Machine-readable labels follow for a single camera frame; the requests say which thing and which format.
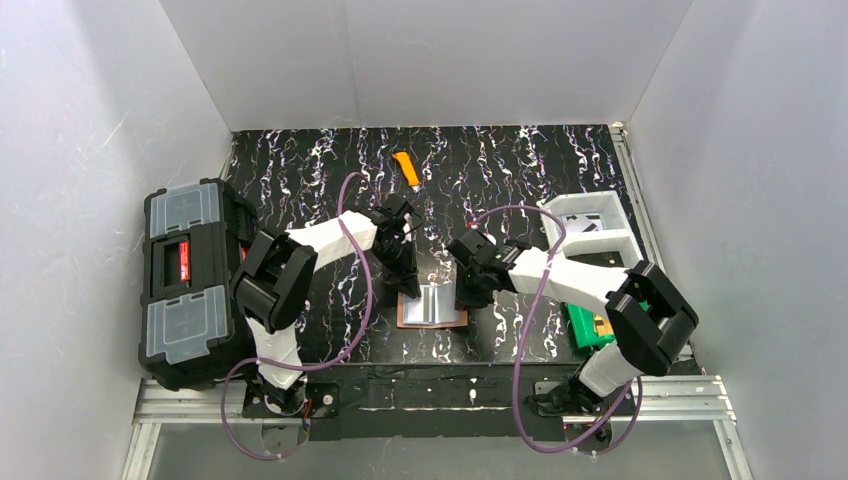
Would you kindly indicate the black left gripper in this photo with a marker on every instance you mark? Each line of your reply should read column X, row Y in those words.
column 398, row 254

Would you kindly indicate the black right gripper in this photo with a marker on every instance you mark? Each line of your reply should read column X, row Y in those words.
column 468, row 281

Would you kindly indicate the white credit card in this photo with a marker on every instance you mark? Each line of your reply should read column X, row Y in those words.
column 582, row 223

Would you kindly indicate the black toolbox with clear lids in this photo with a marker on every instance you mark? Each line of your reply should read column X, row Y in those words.
column 196, row 237

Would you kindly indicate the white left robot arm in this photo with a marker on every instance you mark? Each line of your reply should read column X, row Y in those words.
column 272, row 285

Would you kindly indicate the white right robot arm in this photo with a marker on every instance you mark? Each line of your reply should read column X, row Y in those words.
column 650, row 318

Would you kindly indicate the gold card in green bin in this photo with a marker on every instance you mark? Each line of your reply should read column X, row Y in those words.
column 601, row 326

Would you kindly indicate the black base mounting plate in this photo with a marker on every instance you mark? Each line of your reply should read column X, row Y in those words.
column 354, row 401

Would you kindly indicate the green plastic bin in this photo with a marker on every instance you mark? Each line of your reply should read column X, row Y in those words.
column 580, row 320

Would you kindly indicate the orange utility knife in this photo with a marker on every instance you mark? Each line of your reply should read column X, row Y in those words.
column 408, row 169

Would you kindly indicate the white plastic bin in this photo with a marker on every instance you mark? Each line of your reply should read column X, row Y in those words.
column 616, row 237

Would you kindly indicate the aluminium frame rail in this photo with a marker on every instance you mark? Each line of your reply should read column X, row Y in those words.
column 670, row 398

